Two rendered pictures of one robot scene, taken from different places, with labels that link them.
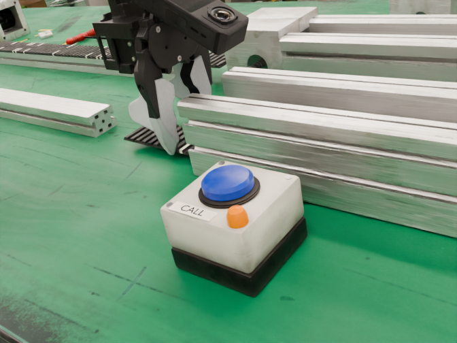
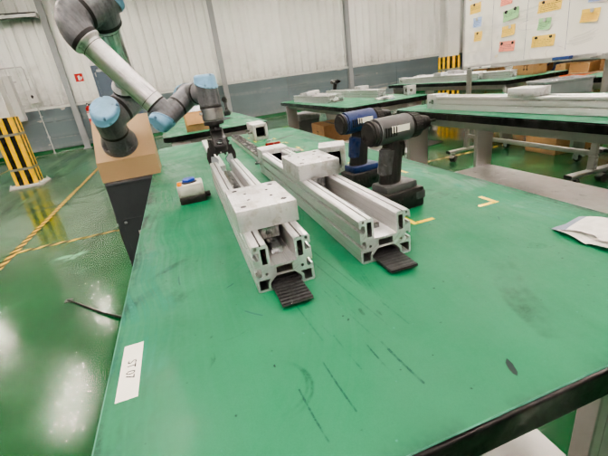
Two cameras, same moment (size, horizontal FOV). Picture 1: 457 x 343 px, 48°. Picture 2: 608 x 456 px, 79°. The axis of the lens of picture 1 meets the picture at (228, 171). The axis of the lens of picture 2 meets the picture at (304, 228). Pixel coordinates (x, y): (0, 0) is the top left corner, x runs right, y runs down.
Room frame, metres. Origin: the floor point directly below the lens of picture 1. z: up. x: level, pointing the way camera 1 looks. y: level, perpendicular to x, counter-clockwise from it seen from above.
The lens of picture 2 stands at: (-0.47, -0.91, 1.10)
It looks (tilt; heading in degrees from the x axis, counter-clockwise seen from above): 22 degrees down; 32
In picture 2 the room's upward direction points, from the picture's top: 8 degrees counter-clockwise
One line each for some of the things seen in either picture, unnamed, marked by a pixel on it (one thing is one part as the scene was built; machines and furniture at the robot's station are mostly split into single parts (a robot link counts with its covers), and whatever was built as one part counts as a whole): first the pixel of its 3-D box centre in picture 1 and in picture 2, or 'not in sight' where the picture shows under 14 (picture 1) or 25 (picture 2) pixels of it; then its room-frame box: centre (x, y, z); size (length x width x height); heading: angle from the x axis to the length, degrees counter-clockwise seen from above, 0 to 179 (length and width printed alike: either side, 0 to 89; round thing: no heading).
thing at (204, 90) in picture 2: not in sight; (206, 91); (0.56, 0.05, 1.10); 0.09 x 0.08 x 0.11; 81
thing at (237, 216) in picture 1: (237, 215); not in sight; (0.29, 0.00, 0.85); 0.02 x 0.02 x 0.01
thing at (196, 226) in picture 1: (241, 215); (194, 190); (0.34, 0.00, 0.81); 0.10 x 0.08 x 0.06; 137
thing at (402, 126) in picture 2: not in sight; (403, 161); (0.39, -0.67, 0.89); 0.20 x 0.08 x 0.22; 146
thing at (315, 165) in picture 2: not in sight; (309, 169); (0.38, -0.42, 0.87); 0.16 x 0.11 x 0.07; 47
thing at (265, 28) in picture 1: (269, 56); (270, 159); (0.68, -0.09, 0.83); 0.12 x 0.09 x 0.10; 137
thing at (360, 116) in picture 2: not in sight; (369, 147); (0.56, -0.53, 0.89); 0.20 x 0.08 x 0.22; 146
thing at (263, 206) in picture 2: not in sight; (261, 211); (0.07, -0.48, 0.87); 0.16 x 0.11 x 0.07; 47
